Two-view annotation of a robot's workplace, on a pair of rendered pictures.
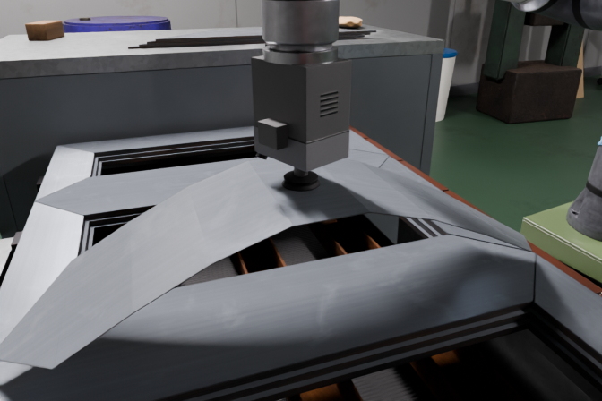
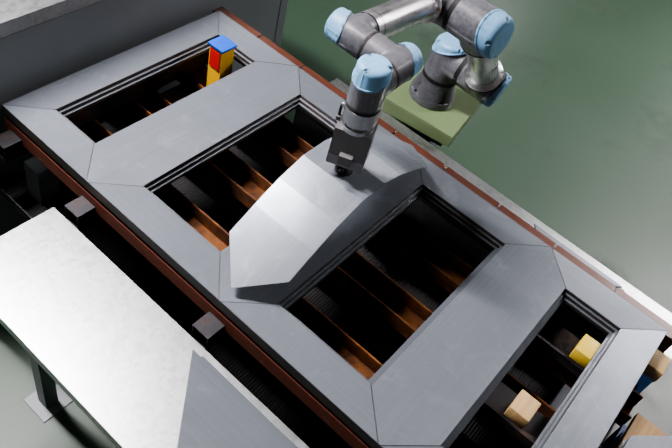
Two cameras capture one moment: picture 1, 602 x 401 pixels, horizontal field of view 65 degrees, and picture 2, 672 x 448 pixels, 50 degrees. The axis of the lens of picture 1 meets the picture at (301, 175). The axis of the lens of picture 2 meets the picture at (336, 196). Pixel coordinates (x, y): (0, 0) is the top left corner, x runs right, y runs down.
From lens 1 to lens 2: 1.29 m
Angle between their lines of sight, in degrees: 42
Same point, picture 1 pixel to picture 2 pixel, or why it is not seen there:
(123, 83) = (50, 30)
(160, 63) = (82, 2)
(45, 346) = (271, 275)
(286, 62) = (360, 136)
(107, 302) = (291, 250)
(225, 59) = not seen: outside the picture
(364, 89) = not seen: outside the picture
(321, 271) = not seen: hidden behind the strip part
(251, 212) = (336, 194)
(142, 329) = not seen: hidden behind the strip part
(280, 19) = (362, 123)
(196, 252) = (325, 220)
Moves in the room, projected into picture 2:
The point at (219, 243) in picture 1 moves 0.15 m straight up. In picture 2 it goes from (333, 214) to (348, 166)
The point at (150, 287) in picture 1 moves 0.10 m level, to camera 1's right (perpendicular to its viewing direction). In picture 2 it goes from (313, 240) to (352, 227)
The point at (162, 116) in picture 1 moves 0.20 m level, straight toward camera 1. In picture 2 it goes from (81, 48) to (127, 89)
